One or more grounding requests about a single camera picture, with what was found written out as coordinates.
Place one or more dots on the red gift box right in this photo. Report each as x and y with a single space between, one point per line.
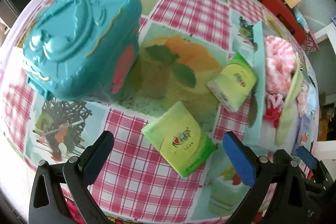
285 15

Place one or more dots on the teal shallow box tray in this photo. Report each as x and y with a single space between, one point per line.
257 133

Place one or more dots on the patterned checkered tablecloth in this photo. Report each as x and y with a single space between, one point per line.
183 44

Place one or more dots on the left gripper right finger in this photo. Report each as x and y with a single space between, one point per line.
255 172

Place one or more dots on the light green cloth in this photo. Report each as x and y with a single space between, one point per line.
288 113

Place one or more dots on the green tissue pack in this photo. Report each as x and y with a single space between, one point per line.
179 139
234 83

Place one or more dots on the blue face mask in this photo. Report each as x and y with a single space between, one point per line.
312 100

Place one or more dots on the pink white fluffy towel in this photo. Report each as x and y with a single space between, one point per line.
280 63

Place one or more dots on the pink floral scrunchie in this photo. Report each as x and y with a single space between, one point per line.
302 99

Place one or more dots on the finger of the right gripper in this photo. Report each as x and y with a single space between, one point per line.
315 165

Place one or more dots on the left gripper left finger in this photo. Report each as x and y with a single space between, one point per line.
81 172

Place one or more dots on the teal plastic toy case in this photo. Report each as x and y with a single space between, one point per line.
82 49

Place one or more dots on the red patterned box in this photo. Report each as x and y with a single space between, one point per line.
310 45

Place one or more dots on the blue wet wipes pack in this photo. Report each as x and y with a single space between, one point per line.
301 20

